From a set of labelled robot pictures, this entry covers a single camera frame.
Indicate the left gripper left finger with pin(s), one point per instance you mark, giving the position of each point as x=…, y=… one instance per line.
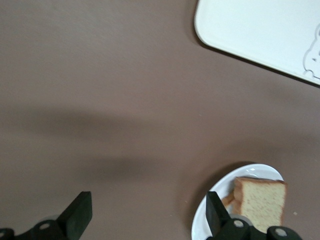
x=72, y=220

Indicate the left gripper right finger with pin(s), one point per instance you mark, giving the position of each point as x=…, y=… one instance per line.
x=217, y=217

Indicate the large square bread slice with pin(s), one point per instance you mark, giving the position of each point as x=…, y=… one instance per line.
x=262, y=200

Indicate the white round plate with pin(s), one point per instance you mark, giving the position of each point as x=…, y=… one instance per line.
x=250, y=172

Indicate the round-topped bread slice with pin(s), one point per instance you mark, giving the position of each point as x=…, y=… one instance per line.
x=228, y=200

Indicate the cream tray with bear print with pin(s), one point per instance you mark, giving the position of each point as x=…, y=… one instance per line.
x=250, y=25

